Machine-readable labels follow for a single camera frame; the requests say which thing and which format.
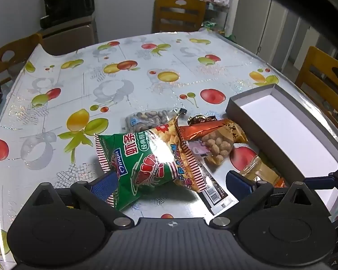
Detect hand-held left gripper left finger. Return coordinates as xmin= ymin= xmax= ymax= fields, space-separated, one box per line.
xmin=25 ymin=171 xmax=135 ymax=228

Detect orange foil packet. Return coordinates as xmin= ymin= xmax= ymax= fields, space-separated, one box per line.
xmin=177 ymin=119 xmax=231 ymax=142

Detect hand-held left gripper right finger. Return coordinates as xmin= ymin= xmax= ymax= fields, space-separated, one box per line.
xmin=209 ymin=170 xmax=318 ymax=229

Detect snack packets on rack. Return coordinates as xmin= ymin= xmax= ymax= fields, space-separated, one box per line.
xmin=201 ymin=20 xmax=225 ymax=35

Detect coated peanut packet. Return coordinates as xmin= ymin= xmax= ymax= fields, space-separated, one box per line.
xmin=200 ymin=119 xmax=249 ymax=166

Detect wooden chair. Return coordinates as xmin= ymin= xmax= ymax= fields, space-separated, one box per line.
xmin=294 ymin=46 xmax=338 ymax=135
xmin=0 ymin=33 xmax=43 ymax=85
xmin=152 ymin=0 xmax=207 ymax=34

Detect clear nut packet blue label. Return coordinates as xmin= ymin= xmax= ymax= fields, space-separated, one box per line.
xmin=125 ymin=108 xmax=186 ymax=133

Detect black coffee machine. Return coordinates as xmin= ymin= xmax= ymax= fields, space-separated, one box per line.
xmin=39 ymin=0 xmax=95 ymax=29

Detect metal storage rack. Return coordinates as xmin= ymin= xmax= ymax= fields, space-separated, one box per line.
xmin=204 ymin=1 xmax=232 ymax=38

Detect white door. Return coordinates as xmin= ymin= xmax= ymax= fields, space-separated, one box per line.
xmin=232 ymin=0 xmax=302 ymax=72

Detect yellow clear snack packet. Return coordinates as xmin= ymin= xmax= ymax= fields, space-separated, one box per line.
xmin=241 ymin=157 xmax=283 ymax=187

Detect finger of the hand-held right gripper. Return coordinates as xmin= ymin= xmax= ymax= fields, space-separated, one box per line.
xmin=304 ymin=164 xmax=338 ymax=200

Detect grey cardboard box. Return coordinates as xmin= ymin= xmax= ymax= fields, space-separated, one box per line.
xmin=225 ymin=84 xmax=338 ymax=213

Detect green prawn cracker bag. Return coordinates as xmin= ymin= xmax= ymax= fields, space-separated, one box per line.
xmin=94 ymin=115 xmax=223 ymax=212

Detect grey cabinet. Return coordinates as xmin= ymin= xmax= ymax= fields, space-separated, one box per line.
xmin=41 ymin=17 xmax=99 ymax=56

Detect fruit print tablecloth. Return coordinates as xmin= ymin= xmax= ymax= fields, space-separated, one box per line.
xmin=0 ymin=31 xmax=338 ymax=270

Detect small pink packet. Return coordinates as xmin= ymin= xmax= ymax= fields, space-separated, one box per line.
xmin=187 ymin=142 xmax=209 ymax=158

